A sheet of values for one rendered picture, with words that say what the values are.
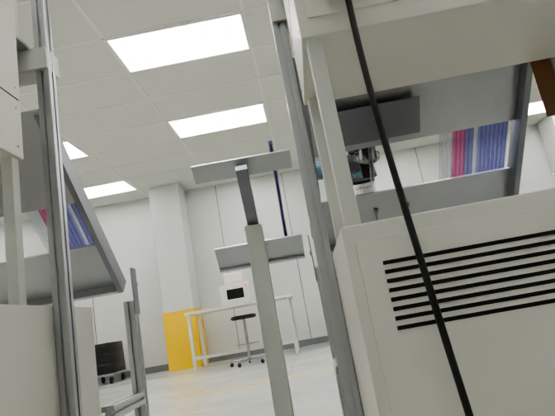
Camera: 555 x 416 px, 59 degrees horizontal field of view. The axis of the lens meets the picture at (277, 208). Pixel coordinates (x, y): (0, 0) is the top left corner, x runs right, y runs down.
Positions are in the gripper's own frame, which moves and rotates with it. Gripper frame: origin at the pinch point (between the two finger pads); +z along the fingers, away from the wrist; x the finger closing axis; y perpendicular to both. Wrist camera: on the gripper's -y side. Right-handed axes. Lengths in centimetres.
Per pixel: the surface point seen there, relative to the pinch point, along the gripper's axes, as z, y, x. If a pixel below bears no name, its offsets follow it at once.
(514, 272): 87, 3, 7
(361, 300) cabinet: 87, 2, -20
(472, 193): -2.3, -18.8, 34.5
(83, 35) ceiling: -272, 70, -172
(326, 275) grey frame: 47, -13, -23
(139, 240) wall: -643, -258, -308
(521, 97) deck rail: 8.0, 14.0, 47.1
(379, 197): -1.1, -13.4, 1.6
